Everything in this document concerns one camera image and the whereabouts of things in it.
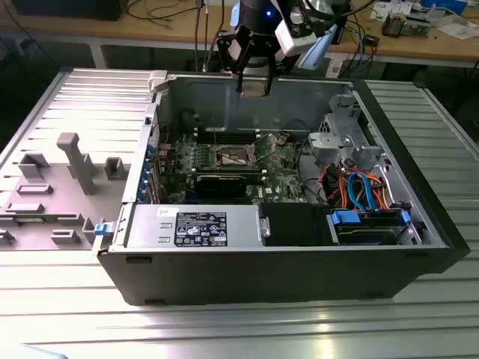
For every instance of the copper finned heatsink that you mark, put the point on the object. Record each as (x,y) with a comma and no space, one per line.
(392,24)

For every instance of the black graphics card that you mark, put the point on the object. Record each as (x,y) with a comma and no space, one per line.
(221,187)

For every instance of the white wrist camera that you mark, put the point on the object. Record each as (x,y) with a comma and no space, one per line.
(295,37)

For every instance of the wooden desk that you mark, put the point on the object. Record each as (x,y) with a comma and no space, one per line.
(149,30)

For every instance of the grey metal drive cage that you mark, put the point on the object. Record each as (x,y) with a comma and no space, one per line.
(329,142)

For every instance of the black upright box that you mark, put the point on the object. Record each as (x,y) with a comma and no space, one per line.
(341,33)

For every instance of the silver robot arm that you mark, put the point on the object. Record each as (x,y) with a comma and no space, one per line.
(316,50)

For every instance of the black open PC case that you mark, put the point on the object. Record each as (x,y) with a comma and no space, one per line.
(262,276)

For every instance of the white printed papers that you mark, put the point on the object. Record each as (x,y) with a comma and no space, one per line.
(381,8)

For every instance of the white paper sheets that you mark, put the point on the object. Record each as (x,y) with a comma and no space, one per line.
(458,30)

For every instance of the black plastic shroud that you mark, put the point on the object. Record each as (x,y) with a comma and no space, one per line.
(288,224)

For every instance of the large black box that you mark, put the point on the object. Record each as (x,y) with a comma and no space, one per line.
(67,9)

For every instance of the green RAM stick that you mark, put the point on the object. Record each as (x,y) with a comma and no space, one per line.
(31,220)

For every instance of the small black box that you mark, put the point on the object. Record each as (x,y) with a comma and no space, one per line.
(372,40)

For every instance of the blue case latch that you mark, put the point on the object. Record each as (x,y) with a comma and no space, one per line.
(103,229)

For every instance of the white label sheet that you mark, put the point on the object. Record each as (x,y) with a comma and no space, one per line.
(335,67)

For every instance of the CPU with silver top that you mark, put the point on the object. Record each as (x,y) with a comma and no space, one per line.
(254,91)

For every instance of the green motherboard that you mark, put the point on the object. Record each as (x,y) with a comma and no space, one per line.
(277,175)

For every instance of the metal locking lever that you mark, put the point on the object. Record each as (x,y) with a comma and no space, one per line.
(260,138)
(215,140)

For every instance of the blue slot retention clip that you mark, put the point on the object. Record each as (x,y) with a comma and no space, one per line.
(144,182)
(146,167)
(140,195)
(150,150)

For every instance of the grey parts rack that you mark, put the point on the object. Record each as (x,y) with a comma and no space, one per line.
(56,202)

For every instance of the black RAM slot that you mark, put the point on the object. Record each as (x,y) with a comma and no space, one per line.
(228,167)
(254,174)
(224,133)
(232,140)

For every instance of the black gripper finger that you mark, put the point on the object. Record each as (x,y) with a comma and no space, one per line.
(271,60)
(228,48)

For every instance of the grey power supply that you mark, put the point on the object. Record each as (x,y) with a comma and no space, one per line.
(149,224)

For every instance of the hard disk in blue carrier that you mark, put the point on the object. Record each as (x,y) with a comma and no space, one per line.
(359,235)

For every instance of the CPU socket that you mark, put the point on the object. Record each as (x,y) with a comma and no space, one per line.
(232,155)

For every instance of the grey electronic device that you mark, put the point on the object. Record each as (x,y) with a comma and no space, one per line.
(415,24)

